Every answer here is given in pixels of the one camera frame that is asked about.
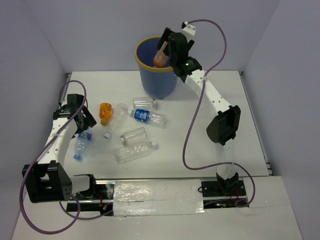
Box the orange label long bottle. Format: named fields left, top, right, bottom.
left=153, top=41, right=169, bottom=68

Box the colourful label bottle blue cap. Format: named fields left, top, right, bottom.
left=73, top=128, right=93, bottom=161

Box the small orange juice bottle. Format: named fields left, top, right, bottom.
left=99, top=102, right=112, bottom=126

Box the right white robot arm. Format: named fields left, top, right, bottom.
left=156, top=21, right=241, bottom=196

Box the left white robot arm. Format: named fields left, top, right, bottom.
left=22, top=94, right=98, bottom=203

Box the blue bin with yellow rim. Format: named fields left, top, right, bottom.
left=134, top=36, right=178, bottom=100

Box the clear bottle near bin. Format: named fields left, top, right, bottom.
left=132, top=96, right=157, bottom=110

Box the clear ribbed bottle blue cap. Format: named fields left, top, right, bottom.
left=103, top=103, right=129, bottom=139

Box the clear crushed bottle white cap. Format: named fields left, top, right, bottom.
left=114, top=141, right=158, bottom=164

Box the short clear wide bottle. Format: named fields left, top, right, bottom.
left=120, top=127, right=148, bottom=147

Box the blue label clear bottle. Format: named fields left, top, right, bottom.
left=127, top=108, right=167, bottom=129

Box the silver foil sheet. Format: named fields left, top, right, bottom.
left=113, top=179, right=205, bottom=216

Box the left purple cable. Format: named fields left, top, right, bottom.
left=20, top=79, right=116, bottom=233

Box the black metal base rail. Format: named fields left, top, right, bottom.
left=75, top=178, right=248, bottom=216

